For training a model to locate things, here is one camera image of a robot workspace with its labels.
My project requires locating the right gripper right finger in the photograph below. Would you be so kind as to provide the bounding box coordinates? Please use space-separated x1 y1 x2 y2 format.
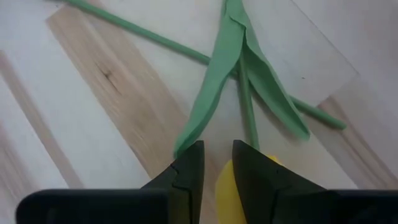
232 139 325 224

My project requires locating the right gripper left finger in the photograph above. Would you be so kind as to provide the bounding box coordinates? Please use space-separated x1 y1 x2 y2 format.
141 140 205 224

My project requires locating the yellow tulip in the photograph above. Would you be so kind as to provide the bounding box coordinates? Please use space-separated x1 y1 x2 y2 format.
173 0 312 224

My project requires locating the black tulip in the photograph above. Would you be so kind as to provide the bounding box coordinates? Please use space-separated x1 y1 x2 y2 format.
60 0 348 131

